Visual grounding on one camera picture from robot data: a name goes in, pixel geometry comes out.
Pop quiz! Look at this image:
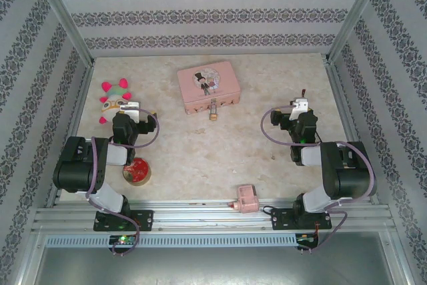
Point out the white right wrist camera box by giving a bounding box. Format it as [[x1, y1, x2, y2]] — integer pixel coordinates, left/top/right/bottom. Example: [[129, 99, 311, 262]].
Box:
[[288, 97, 310, 121]]

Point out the grey slotted cable duct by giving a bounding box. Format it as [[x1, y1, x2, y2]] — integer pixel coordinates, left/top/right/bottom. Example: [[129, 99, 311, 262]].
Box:
[[44, 234, 298, 249]]

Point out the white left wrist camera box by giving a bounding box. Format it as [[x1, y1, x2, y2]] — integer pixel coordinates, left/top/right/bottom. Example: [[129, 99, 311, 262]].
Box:
[[119, 100, 141, 123]]

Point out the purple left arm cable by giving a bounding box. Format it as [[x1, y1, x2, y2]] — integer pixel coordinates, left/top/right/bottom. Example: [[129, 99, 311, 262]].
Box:
[[85, 107, 160, 258]]

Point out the grey metal sheet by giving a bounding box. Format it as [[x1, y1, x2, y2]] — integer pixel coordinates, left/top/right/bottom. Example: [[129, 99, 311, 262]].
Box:
[[19, 231, 410, 285]]

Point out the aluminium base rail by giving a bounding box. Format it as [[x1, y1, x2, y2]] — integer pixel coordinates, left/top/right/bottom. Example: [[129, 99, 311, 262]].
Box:
[[31, 198, 397, 233]]

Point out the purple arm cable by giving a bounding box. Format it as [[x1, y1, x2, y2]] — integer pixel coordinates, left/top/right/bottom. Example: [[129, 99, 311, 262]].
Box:
[[85, 107, 160, 258], [261, 105, 378, 256]]

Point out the pink tin box with couple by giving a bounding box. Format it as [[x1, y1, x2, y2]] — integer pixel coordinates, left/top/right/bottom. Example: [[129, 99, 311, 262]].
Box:
[[176, 63, 242, 115]]

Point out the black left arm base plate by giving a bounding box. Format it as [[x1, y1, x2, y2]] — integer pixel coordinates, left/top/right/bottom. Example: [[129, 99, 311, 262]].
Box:
[[93, 210, 155, 233]]

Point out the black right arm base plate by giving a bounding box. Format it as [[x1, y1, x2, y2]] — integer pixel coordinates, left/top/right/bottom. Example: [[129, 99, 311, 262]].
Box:
[[271, 208, 333, 232]]

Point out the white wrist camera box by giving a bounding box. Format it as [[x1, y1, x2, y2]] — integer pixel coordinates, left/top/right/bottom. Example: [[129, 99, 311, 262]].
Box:
[[288, 97, 310, 121], [119, 100, 141, 123]]

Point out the pink toy camera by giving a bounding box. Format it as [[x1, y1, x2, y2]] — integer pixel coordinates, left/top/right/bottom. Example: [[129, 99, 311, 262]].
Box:
[[228, 184, 260, 214]]

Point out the aluminium side rail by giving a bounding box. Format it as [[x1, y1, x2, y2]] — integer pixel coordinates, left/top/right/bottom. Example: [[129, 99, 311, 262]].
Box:
[[45, 64, 95, 208], [324, 60, 382, 205]]

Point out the red round tin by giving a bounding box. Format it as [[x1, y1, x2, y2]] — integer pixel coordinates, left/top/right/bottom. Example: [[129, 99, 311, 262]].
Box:
[[121, 157, 152, 187]]

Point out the aluminium frame post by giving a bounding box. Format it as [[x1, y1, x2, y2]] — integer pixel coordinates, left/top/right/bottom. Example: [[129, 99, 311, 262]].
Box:
[[25, 0, 97, 66], [325, 0, 390, 65]]

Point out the plush toy with pink limbs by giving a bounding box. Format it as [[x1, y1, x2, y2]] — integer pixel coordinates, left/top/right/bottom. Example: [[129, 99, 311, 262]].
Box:
[[99, 77, 131, 126]]

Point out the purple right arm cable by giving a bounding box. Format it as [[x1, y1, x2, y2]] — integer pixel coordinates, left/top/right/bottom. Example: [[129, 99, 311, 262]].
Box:
[[261, 105, 378, 256]]

